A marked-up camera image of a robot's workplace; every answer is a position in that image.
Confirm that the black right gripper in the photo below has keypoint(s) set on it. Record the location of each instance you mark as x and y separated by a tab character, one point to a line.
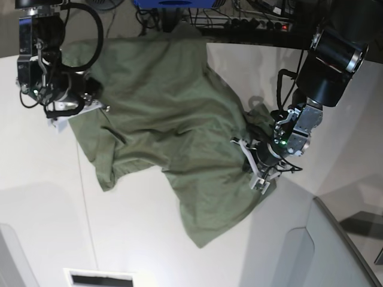
82	88

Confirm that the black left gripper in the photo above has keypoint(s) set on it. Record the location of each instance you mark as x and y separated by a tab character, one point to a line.
266	157

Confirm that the green t-shirt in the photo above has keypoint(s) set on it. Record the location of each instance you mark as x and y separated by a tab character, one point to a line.
169	109

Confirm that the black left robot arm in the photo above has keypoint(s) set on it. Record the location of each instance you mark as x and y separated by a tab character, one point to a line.
339	45

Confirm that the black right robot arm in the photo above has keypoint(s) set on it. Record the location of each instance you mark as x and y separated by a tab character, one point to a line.
40	70

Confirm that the black power strip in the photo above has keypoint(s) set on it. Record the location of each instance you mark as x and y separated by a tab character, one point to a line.
222	22

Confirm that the blue box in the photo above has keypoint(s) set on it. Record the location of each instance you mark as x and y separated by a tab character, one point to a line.
147	4

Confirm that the black table post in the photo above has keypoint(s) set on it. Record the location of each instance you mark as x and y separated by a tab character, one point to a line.
170	18

